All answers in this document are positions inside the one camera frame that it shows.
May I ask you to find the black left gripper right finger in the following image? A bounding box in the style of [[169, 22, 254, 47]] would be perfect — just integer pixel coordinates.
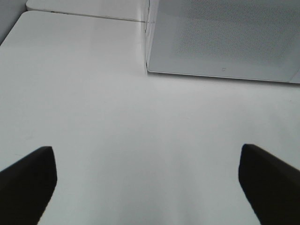
[[238, 144, 300, 225]]

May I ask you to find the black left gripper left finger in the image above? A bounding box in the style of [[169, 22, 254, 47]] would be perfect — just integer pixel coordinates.
[[0, 146, 57, 225]]

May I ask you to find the white microwave oven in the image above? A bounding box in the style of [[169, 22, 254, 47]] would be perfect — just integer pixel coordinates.
[[143, 0, 159, 73]]

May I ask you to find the white microwave door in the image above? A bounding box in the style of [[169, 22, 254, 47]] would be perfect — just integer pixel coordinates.
[[149, 0, 300, 83]]

